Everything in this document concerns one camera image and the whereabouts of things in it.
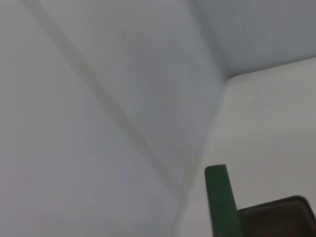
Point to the green glasses case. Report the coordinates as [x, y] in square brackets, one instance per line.
[221, 202]

